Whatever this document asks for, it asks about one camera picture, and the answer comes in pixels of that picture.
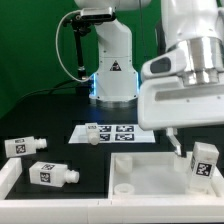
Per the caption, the white square table top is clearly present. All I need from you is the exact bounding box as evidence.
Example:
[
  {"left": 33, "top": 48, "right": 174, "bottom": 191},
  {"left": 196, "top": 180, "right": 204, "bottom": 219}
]
[{"left": 108, "top": 151, "right": 224, "bottom": 201}]

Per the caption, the white U-shaped fence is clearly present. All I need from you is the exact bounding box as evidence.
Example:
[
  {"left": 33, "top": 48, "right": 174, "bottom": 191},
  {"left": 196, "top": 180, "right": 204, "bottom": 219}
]
[{"left": 0, "top": 158, "right": 224, "bottom": 224}]

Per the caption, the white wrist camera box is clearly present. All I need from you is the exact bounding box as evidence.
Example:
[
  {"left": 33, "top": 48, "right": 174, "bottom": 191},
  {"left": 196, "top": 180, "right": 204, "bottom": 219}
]
[{"left": 141, "top": 49, "right": 187, "bottom": 81}]

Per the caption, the white sheet with markers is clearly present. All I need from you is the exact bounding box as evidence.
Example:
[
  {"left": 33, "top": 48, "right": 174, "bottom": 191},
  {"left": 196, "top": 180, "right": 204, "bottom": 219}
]
[{"left": 69, "top": 124, "right": 155, "bottom": 144}]

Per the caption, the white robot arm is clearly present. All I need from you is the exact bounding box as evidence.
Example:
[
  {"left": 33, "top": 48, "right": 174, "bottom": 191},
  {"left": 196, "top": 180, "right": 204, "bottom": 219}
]
[{"left": 74, "top": 0, "right": 224, "bottom": 130}]

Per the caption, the silver camera on stand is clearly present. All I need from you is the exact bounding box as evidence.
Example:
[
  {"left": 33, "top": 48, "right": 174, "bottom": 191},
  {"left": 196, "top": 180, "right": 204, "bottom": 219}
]
[{"left": 80, "top": 7, "right": 113, "bottom": 20}]

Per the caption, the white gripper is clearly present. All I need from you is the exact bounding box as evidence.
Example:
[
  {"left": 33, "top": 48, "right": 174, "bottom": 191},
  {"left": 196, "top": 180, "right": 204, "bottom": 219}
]
[{"left": 137, "top": 73, "right": 224, "bottom": 157}]

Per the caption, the white camera cable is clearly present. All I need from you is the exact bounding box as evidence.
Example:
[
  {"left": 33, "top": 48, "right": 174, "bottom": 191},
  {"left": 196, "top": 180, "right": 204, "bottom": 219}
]
[{"left": 54, "top": 9, "right": 91, "bottom": 83}]

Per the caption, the black camera stand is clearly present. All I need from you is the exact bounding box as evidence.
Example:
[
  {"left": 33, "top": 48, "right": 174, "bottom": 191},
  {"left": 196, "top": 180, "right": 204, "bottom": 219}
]
[{"left": 63, "top": 15, "right": 91, "bottom": 96}]

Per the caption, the black cable on table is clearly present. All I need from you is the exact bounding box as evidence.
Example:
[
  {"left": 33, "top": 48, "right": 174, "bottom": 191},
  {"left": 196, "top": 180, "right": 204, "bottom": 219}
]
[{"left": 14, "top": 79, "right": 81, "bottom": 105}]

